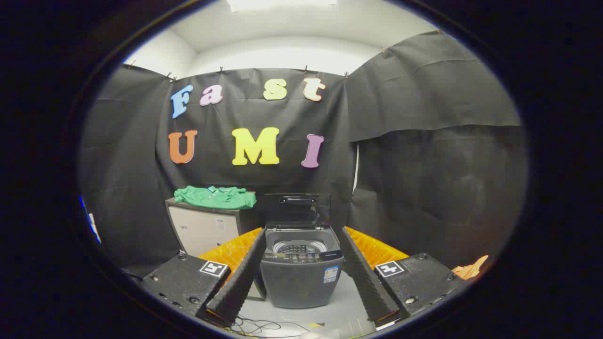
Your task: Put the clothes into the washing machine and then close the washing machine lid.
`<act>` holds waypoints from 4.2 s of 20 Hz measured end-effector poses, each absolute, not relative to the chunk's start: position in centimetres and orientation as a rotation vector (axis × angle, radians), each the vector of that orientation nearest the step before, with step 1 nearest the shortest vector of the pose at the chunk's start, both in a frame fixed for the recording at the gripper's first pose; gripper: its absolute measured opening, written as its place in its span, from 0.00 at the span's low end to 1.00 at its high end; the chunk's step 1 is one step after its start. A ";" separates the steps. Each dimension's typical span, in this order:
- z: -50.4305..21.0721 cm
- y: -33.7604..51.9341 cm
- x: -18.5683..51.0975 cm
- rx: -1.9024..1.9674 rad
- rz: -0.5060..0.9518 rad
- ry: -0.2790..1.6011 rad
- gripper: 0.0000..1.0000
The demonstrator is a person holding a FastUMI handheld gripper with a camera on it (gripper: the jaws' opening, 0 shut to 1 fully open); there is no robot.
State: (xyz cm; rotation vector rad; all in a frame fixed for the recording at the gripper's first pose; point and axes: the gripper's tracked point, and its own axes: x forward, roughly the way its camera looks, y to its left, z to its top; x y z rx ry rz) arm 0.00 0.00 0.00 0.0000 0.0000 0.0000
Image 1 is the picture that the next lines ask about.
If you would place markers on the grey filing cabinet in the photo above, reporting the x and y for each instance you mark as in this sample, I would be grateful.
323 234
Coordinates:
198 228

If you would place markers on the dark grey washing machine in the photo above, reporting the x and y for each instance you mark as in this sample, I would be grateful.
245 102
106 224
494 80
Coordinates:
297 282

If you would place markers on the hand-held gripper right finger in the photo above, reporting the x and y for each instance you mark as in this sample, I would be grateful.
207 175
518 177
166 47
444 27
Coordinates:
362 273

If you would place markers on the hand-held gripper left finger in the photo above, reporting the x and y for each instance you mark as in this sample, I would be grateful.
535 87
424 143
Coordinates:
245 273

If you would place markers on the green polo shirt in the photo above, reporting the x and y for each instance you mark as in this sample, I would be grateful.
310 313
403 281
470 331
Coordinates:
212 197

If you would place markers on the blue and white object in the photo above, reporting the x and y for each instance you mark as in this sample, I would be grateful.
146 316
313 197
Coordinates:
94 226

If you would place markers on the ceiling light panel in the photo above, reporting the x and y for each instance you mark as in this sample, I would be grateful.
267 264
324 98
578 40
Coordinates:
282 4

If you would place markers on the orange crumpled sheet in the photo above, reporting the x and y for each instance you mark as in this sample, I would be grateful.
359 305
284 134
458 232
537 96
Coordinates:
468 270

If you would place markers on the dark washing machine lid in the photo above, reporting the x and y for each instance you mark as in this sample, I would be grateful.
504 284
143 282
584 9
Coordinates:
297 212

